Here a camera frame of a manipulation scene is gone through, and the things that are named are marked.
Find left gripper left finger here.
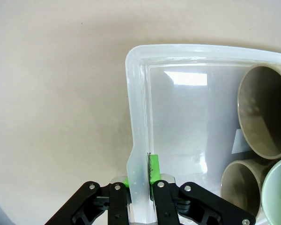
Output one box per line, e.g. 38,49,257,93
45,175,133,225

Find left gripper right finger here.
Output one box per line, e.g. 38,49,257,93
146,152,257,225

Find beige plastic cup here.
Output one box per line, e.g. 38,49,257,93
237,65,281,160
220,159,276,218

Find white perforated plastic basket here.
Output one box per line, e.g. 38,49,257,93
125,43,281,225

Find light green plastic cup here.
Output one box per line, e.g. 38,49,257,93
261,156,281,225

